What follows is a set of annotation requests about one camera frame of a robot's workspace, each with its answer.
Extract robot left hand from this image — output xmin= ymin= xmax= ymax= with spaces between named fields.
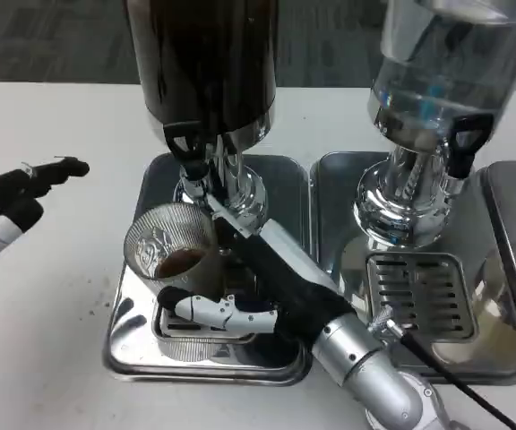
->
xmin=0 ymin=156 xmax=91 ymax=279

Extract steel base tray of water dispenser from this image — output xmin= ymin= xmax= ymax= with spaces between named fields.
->
xmin=309 ymin=150 xmax=516 ymax=384

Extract steel base tray of coffee dispenser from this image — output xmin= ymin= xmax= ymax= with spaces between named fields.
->
xmin=102 ymin=153 xmax=315 ymax=387

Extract clear ribbed glass cup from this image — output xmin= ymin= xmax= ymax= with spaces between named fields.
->
xmin=122 ymin=202 xmax=223 ymax=301

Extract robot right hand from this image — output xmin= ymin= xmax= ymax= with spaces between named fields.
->
xmin=159 ymin=196 xmax=356 ymax=346

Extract black tap of coffee dispenser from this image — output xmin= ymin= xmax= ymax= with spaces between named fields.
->
xmin=162 ymin=120 xmax=210 ymax=180

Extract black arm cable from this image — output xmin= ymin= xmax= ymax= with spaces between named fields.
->
xmin=367 ymin=311 xmax=516 ymax=430

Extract dark coffee drink dispenser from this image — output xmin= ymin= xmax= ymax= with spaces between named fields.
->
xmin=123 ymin=0 xmax=281 ymax=237

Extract slotted drip grid of water dispenser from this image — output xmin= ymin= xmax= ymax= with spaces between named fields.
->
xmin=365 ymin=253 xmax=478 ymax=341

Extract clear water drink dispenser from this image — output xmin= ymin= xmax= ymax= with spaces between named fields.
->
xmin=351 ymin=0 xmax=516 ymax=247

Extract steel base tray at edge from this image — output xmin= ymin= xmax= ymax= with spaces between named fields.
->
xmin=479 ymin=160 xmax=516 ymax=386

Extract black tap of water dispenser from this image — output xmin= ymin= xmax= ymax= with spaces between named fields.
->
xmin=448 ymin=114 xmax=495 ymax=178

